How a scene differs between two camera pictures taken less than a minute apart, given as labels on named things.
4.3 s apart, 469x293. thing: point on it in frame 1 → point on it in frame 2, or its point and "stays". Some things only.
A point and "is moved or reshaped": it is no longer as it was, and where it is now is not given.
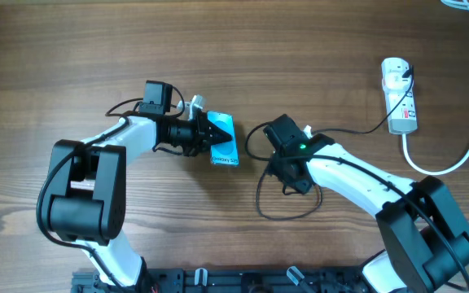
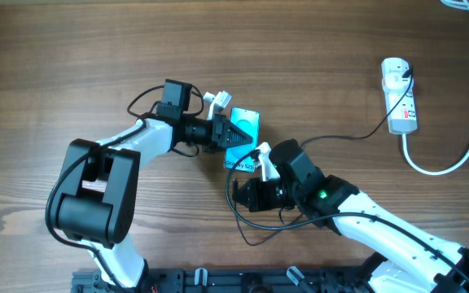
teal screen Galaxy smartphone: x=225 y=152 is moved or reshaped
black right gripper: x=301 y=185 → x=259 y=202
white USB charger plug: x=395 y=81 stays
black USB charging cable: x=320 y=198 is moved or reshaped
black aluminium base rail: x=232 y=280 stays
